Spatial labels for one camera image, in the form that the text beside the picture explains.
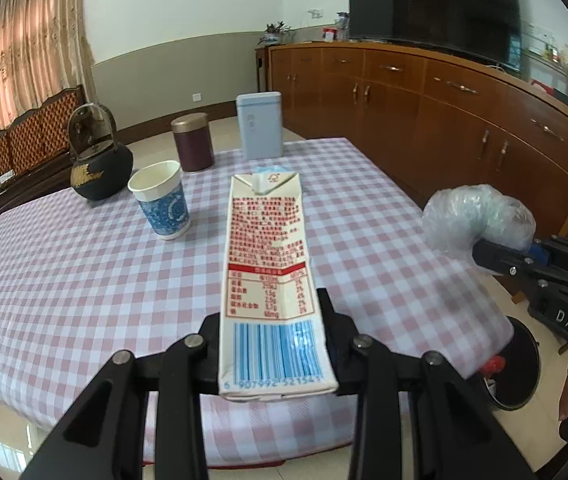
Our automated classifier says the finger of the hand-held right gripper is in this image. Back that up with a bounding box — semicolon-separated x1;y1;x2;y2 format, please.
472;238;568;295
531;236;568;284

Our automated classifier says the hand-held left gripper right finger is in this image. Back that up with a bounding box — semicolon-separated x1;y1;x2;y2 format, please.
315;287;538;480

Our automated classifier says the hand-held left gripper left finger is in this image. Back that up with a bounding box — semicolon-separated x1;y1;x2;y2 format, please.
21;311;223;480

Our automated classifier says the clear plastic bag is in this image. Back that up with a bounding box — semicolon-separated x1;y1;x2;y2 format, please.
422;184;537;262

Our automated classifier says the black trash bin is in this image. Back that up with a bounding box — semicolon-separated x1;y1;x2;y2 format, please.
478;316;542;412

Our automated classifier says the red and white milk carton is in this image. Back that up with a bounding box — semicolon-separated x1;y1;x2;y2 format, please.
217;171;339;402

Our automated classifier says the pink checked tablecloth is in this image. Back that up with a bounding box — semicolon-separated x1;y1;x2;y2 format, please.
0;136;514;463

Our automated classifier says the brown wooden sideboard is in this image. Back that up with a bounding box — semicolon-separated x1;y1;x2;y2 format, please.
267;42;568;241

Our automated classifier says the blue patterned paper cup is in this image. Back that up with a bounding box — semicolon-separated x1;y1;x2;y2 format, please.
127;160;191;240

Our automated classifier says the maroon round canister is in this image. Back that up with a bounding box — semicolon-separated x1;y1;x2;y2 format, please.
171;113;215;173

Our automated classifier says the black iron teapot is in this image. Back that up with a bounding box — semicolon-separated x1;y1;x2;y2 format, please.
67;102;135;202

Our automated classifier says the light blue tin box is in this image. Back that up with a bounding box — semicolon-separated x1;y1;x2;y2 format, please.
236;91;285;161

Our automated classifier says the black flat television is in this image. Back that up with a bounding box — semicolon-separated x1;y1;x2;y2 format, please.
348;0;523;73

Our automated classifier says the carved wooden bench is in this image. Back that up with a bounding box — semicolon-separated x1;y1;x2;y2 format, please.
0;85;87;211

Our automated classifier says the potted plant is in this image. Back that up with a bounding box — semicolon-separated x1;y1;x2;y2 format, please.
259;21;292;46

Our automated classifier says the beige patterned curtain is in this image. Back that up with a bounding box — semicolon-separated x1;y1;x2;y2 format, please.
0;0;96;136

